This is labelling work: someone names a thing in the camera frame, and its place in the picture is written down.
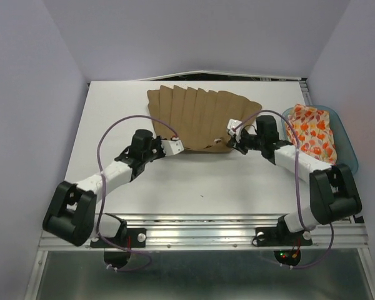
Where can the orange floral skirt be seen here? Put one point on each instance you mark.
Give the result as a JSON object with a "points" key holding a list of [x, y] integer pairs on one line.
{"points": [[312, 127]]}

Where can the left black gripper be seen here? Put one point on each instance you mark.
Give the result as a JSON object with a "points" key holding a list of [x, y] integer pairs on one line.
{"points": [[157, 141]]}

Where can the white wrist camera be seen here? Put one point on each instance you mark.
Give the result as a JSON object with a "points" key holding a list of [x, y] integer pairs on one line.
{"points": [[234, 128], [172, 147]]}

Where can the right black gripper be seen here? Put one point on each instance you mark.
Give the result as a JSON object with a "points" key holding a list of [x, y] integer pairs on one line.
{"points": [[239, 146]]}

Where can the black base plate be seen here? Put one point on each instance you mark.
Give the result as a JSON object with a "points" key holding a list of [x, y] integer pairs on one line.
{"points": [[125, 251], [288, 245]]}

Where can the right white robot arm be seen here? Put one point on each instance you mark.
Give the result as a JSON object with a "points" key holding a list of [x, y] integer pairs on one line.
{"points": [[333, 193]]}

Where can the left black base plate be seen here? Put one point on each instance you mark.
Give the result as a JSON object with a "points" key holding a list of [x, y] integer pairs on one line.
{"points": [[125, 251]]}

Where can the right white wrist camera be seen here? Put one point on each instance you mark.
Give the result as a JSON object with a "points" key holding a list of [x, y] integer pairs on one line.
{"points": [[234, 128]]}

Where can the aluminium rail frame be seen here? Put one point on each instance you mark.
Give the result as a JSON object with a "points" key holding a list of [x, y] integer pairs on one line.
{"points": [[208, 257]]}

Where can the blue plastic basket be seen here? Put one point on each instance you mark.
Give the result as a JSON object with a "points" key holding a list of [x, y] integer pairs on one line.
{"points": [[344, 148]]}

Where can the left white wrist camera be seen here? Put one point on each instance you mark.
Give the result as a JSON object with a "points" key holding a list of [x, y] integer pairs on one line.
{"points": [[172, 147]]}

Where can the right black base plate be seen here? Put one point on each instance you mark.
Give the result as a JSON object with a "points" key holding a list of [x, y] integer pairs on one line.
{"points": [[288, 245]]}

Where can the brown pleated skirt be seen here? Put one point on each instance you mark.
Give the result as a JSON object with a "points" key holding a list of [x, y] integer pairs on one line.
{"points": [[200, 117]]}

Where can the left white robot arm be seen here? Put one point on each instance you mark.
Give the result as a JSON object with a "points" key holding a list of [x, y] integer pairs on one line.
{"points": [[71, 212]]}

